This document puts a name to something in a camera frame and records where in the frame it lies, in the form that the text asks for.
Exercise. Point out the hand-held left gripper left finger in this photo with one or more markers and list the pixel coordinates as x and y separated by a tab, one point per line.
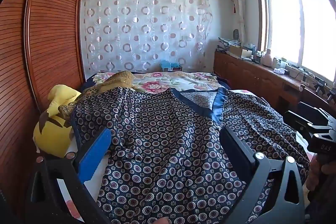
92	158

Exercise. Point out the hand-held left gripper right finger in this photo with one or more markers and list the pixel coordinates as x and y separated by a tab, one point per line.
236	150

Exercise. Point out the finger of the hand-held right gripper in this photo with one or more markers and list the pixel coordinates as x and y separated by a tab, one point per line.
298	120
312	108

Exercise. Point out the navy patterned garment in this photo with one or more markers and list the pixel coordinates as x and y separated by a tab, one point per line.
162	148

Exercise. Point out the person's right hand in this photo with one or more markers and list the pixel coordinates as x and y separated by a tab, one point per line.
315	174

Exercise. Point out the wooden chair with dark back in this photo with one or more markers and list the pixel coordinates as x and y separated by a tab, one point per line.
315	96

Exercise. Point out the yellow plush toy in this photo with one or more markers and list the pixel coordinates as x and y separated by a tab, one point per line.
50	134

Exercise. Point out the white crumpled packet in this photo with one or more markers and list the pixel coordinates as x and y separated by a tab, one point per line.
279	71

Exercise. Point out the small jar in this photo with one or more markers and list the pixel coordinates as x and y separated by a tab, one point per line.
283	62
275	62

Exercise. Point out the long wooden cabinet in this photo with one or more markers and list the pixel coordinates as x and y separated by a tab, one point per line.
249	74

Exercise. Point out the white plastic bottle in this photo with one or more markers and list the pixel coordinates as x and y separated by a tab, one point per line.
267	58

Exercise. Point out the navy blue bed sheet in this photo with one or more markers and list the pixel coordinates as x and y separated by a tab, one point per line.
85	83

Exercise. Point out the gold brocade pillow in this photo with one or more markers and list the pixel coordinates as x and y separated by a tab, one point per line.
118	79

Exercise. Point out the white box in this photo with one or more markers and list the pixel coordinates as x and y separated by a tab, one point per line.
246	54

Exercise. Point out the teal bag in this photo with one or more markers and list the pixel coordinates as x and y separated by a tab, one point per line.
250	48

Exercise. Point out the window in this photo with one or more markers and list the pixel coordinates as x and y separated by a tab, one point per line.
283	24

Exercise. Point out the cardboard box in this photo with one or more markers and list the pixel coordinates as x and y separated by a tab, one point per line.
235	50

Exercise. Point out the floral blanket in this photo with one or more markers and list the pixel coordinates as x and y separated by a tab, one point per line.
157	82

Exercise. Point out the stack of folded cloths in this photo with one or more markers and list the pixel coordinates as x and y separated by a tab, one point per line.
227	43

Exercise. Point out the blue box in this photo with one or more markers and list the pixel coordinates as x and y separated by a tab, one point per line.
168	65

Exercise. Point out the wooden louvred wardrobe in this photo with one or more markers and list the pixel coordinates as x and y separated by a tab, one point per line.
52	29

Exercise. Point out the circle patterned sheer curtain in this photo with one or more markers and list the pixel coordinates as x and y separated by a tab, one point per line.
144	29

